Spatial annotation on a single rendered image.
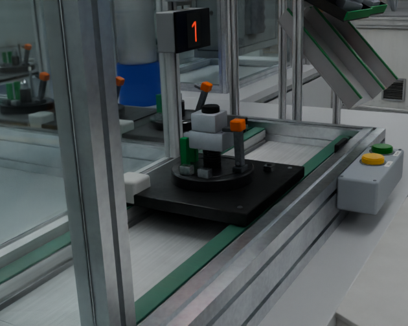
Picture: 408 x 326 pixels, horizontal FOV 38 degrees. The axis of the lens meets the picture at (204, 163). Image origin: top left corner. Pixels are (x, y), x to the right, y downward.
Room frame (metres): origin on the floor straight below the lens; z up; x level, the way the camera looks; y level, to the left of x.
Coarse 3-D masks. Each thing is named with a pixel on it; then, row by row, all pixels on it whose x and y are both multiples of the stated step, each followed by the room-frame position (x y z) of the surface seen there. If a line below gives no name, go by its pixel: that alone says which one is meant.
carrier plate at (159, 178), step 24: (168, 168) 1.00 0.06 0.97; (288, 168) 0.97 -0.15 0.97; (144, 192) 0.88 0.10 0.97; (168, 192) 0.88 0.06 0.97; (192, 192) 0.87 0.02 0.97; (216, 192) 0.87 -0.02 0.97; (240, 192) 0.86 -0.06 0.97; (264, 192) 0.86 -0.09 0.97; (192, 216) 0.82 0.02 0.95; (216, 216) 0.80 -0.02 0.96; (240, 216) 0.78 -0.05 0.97
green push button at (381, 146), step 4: (376, 144) 1.09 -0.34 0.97; (380, 144) 1.09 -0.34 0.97; (384, 144) 1.09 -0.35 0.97; (388, 144) 1.09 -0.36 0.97; (372, 148) 1.08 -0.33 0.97; (376, 148) 1.07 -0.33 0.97; (380, 148) 1.06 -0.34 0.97; (384, 148) 1.06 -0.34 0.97; (388, 148) 1.06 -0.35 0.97; (392, 148) 1.07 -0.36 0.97; (376, 152) 1.07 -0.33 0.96; (380, 152) 1.06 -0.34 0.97; (384, 152) 1.06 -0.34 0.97; (388, 152) 1.06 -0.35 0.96
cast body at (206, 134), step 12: (204, 108) 0.93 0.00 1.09; (216, 108) 0.93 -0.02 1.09; (192, 120) 0.93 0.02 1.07; (204, 120) 0.92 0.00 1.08; (216, 120) 0.91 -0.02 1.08; (192, 132) 0.93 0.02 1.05; (204, 132) 0.92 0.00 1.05; (216, 132) 0.91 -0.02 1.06; (228, 132) 0.92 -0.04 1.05; (192, 144) 0.93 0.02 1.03; (204, 144) 0.92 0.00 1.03; (216, 144) 0.91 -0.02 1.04; (228, 144) 0.92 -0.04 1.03
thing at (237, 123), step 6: (234, 120) 0.91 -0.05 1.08; (240, 120) 0.91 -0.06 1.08; (234, 126) 0.91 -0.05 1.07; (240, 126) 0.90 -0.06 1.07; (234, 132) 0.91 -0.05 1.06; (240, 132) 0.91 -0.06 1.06; (234, 138) 0.91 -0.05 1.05; (240, 138) 0.91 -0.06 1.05; (234, 144) 0.91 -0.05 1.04; (240, 144) 0.90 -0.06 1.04; (234, 150) 0.91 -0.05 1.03; (240, 150) 0.90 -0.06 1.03; (234, 156) 0.91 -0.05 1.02; (240, 156) 0.90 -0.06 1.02; (240, 162) 0.90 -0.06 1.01
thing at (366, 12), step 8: (304, 0) 1.41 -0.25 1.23; (312, 0) 1.39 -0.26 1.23; (320, 0) 1.38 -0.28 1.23; (328, 0) 1.46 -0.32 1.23; (320, 8) 1.38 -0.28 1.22; (328, 8) 1.37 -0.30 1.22; (336, 8) 1.35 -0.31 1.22; (368, 8) 1.42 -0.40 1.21; (336, 16) 1.35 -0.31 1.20; (344, 16) 1.34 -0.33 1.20; (352, 16) 1.36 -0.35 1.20; (360, 16) 1.40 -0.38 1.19; (368, 16) 1.44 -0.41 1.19
